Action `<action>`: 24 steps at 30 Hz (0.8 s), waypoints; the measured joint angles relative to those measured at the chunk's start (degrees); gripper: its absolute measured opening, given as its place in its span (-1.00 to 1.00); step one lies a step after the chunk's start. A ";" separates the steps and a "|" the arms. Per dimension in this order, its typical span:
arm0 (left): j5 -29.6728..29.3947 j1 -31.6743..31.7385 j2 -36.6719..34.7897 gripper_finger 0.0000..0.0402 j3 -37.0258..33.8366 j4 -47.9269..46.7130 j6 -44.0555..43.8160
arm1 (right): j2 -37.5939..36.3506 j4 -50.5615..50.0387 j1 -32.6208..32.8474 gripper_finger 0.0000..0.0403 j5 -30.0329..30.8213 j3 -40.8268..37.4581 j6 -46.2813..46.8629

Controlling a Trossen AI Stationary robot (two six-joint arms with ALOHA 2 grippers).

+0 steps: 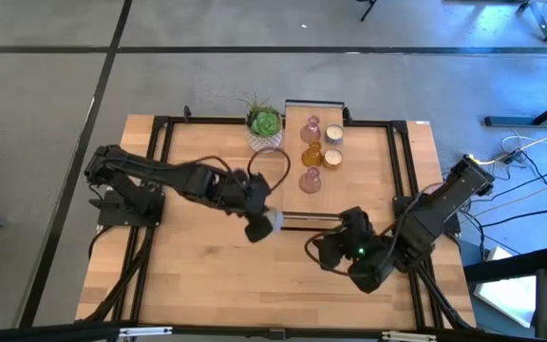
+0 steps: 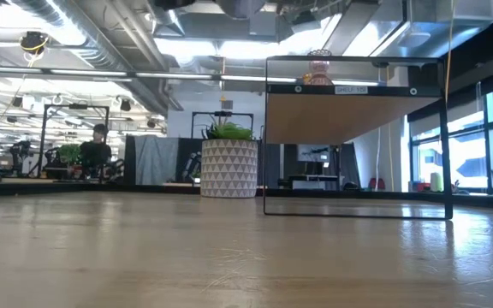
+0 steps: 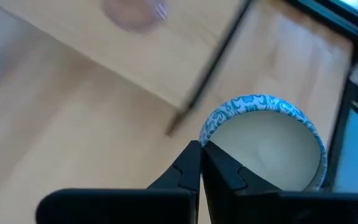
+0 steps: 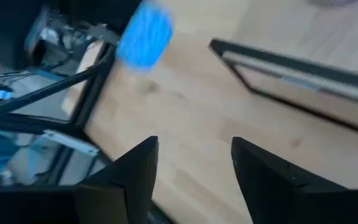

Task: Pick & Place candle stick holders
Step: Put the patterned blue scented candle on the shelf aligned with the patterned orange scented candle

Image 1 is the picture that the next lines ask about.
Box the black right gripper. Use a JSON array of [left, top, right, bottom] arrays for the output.
[[314, 205, 398, 295]]

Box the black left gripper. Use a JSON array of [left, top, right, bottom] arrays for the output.
[[225, 169, 278, 244]]

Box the blue patterned tin candle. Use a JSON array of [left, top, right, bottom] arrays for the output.
[[324, 123, 346, 145], [264, 209, 285, 235]]

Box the pink ribbed glass candle holder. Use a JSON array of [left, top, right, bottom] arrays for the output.
[[299, 115, 323, 144], [298, 165, 323, 195]]

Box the amber ribbed glass candle holder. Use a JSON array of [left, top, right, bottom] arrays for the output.
[[300, 141, 324, 168]]

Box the gold tin candle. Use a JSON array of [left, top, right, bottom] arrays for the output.
[[322, 148, 344, 170]]

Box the succulent in patterned white pot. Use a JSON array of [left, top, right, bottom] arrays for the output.
[[239, 92, 285, 155]]

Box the black desk edge bar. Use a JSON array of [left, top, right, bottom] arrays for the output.
[[462, 245, 547, 285]]

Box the white board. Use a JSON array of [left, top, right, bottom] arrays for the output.
[[472, 246, 538, 329]]

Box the black desk foot bar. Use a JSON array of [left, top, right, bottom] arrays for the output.
[[484, 89, 547, 128]]

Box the black rig crossbar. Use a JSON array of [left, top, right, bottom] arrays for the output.
[[0, 318, 547, 342]]

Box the black chair leg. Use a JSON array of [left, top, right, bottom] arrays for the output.
[[356, 0, 379, 23]]

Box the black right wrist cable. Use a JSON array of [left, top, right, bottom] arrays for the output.
[[304, 226, 353, 279]]

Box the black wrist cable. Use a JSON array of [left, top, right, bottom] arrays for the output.
[[304, 226, 353, 279], [197, 147, 292, 194]]

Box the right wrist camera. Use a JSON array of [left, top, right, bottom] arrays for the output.
[[350, 240, 373, 261]]

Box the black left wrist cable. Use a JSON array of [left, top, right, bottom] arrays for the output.
[[197, 147, 292, 194]]

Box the wooden shelf with black frame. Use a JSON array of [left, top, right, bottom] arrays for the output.
[[282, 98, 355, 233]]

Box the silver metal bracket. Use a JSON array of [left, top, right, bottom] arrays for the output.
[[381, 330, 439, 342], [118, 325, 174, 339]]

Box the black aluminium table frame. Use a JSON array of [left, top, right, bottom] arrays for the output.
[[76, 104, 477, 332]]

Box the black floor cable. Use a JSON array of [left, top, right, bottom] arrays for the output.
[[480, 206, 547, 229]]

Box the beige cable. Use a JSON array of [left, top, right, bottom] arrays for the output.
[[472, 168, 547, 224]]

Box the white cable loop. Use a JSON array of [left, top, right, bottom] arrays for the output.
[[500, 134, 547, 154]]

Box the yellow cable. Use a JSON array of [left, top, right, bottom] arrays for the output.
[[480, 121, 547, 166]]

